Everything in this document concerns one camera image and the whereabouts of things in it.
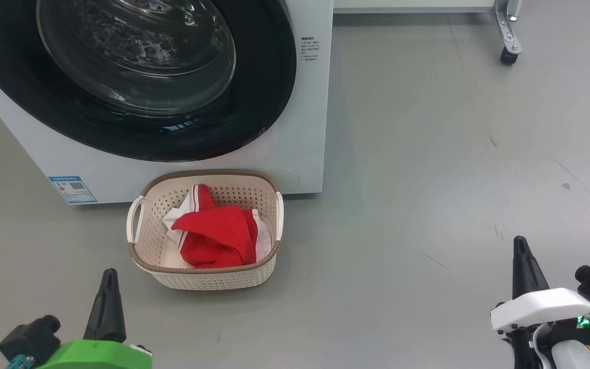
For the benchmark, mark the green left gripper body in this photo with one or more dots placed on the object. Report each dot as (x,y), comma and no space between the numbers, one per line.
(100,356)

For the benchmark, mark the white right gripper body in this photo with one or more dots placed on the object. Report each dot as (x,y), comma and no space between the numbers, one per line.
(541,307)

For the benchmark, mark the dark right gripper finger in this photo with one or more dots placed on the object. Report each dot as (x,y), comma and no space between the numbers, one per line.
(534,279)
(519,277)

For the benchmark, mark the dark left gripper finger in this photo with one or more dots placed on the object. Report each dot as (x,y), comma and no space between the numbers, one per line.
(98,318)
(116,318)

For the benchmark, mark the red and white shorts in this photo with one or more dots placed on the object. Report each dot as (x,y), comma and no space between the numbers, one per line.
(213,230)
(200,197)

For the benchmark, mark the black round glass washer door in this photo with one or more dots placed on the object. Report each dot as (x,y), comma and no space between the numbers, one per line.
(121,128)

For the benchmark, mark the cream perforated laundry basket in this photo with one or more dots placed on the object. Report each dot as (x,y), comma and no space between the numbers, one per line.
(208,279)

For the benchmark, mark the white front-load washing machine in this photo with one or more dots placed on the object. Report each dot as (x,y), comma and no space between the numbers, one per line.
(305,128)

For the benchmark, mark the blue energy label sticker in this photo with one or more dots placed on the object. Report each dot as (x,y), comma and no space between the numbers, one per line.
(72,189)

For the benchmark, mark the metal leg with caster wheel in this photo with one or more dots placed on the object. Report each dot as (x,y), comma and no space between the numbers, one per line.
(509,36)

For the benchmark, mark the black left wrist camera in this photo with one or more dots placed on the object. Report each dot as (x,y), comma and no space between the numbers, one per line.
(28,338)

